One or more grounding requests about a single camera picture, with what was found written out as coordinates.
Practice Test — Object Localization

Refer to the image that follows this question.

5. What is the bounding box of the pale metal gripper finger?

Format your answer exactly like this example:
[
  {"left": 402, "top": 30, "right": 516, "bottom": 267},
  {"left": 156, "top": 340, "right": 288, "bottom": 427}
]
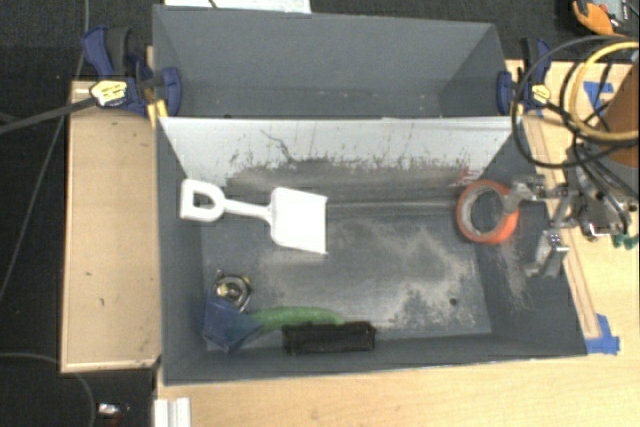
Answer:
[
  {"left": 501, "top": 181, "right": 570, "bottom": 219},
  {"left": 523, "top": 230, "right": 571, "bottom": 279}
]

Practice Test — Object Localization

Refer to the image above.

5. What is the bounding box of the orange tape roll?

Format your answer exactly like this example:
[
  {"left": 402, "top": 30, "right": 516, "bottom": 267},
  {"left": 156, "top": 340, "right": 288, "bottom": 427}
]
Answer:
[{"left": 454, "top": 179, "right": 521, "bottom": 246}]

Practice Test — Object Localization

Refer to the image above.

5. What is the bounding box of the grey metal bin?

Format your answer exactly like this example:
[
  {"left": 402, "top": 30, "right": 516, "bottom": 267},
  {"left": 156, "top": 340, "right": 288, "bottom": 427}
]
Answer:
[{"left": 149, "top": 3, "right": 589, "bottom": 387}]

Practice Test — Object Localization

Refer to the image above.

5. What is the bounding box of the green brush with black bristles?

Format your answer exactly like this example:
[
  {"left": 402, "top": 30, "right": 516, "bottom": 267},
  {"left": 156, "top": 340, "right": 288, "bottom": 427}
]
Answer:
[{"left": 244, "top": 305, "right": 378, "bottom": 357}]

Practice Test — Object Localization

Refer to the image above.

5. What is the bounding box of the white toy shovel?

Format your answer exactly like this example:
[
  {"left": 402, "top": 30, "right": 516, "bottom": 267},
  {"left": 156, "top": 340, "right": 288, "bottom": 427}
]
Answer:
[{"left": 178, "top": 179, "right": 330, "bottom": 256}]

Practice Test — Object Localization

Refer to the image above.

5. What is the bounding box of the pale wood flat board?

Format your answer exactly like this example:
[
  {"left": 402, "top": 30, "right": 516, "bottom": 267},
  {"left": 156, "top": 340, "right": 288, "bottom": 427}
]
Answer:
[{"left": 59, "top": 79, "right": 165, "bottom": 375}]

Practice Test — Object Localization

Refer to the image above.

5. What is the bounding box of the blue strap with metal ring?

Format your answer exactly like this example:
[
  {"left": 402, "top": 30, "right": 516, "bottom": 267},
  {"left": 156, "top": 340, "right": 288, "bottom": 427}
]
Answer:
[{"left": 200, "top": 270, "right": 267, "bottom": 354}]

